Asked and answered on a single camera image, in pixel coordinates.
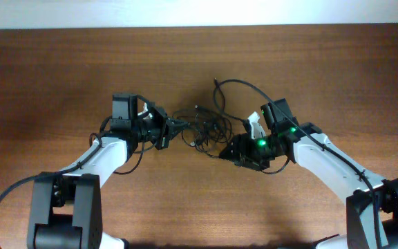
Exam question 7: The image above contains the left camera cable black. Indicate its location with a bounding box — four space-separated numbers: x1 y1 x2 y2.
0 132 103 249

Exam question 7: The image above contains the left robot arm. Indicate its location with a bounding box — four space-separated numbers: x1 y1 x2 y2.
27 93 188 249

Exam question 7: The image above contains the right camera cable black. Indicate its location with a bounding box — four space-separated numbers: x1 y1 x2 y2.
212 77 383 249

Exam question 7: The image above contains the black cable bundle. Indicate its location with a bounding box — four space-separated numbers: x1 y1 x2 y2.
171 104 234 159

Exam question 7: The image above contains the camera cable black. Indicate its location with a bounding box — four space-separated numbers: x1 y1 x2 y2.
0 132 103 249
212 77 383 249

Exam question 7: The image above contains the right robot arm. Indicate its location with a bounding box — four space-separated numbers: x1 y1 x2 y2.
218 99 398 248

